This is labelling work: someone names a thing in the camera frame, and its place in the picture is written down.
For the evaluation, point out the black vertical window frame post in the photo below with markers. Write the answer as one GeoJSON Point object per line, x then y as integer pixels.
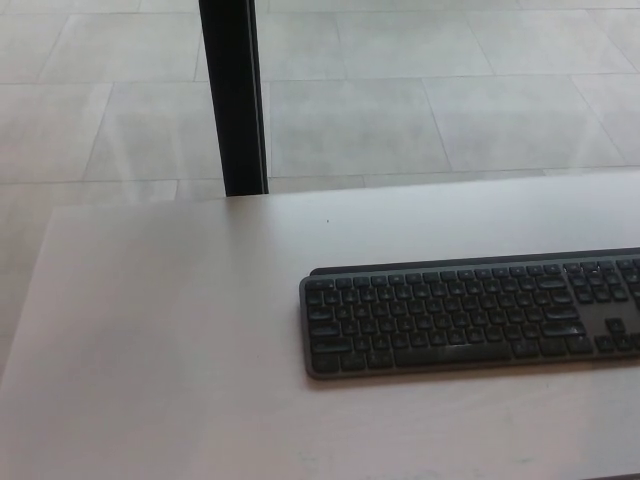
{"type": "Point", "coordinates": [234, 100]}

